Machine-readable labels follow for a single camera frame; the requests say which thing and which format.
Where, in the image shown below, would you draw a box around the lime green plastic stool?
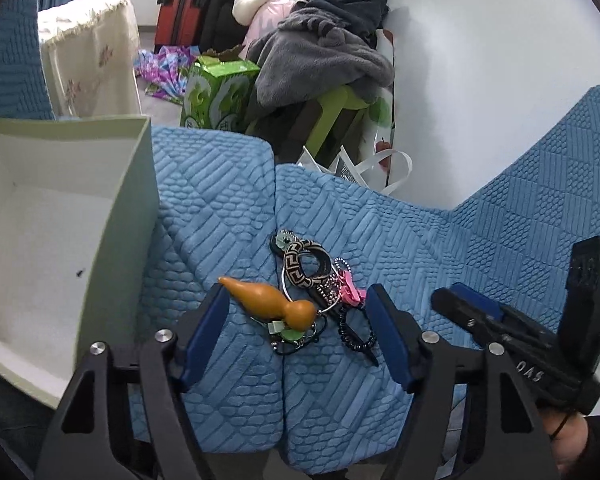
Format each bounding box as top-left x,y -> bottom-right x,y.
247,84 -> 382,162

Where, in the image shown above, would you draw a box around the green printed carton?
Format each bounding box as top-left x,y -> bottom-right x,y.
181,55 -> 260,132

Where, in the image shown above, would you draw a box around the green cardboard box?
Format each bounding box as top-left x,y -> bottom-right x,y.
0,116 -> 159,408

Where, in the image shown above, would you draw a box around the black camera box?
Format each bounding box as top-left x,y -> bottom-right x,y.
556,236 -> 600,380

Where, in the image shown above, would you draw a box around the red suitcase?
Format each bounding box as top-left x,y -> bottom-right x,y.
154,0 -> 206,53

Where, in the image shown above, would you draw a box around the white shopping bag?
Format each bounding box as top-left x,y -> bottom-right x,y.
296,27 -> 414,198

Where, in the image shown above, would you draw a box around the pink charm keychain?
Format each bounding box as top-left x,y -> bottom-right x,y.
334,258 -> 366,309

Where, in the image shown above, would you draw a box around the grey fleece garment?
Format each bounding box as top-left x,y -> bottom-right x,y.
247,6 -> 394,117

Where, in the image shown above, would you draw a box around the pink garment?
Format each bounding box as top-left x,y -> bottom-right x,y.
239,0 -> 302,60

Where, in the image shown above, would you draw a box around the cream floral covered stand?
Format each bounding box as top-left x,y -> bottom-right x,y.
38,0 -> 142,118

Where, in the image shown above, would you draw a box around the black tan patterned bracelet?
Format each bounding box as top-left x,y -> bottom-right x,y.
281,239 -> 337,291

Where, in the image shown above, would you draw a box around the purple patterned cloth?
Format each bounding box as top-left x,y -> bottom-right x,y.
134,46 -> 199,105

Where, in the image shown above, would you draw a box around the black beaded bracelet red beads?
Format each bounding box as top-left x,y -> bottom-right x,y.
337,304 -> 379,367

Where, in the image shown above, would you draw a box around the right hand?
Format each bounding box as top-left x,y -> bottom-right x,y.
540,408 -> 588,477

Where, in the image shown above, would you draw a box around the blue textured sofa cover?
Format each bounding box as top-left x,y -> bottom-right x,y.
0,0 -> 600,476

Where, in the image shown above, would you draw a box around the orange gourd pendant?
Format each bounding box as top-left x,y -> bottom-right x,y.
218,276 -> 317,332

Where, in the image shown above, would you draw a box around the silver bangle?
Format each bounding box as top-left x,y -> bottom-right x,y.
280,252 -> 340,321

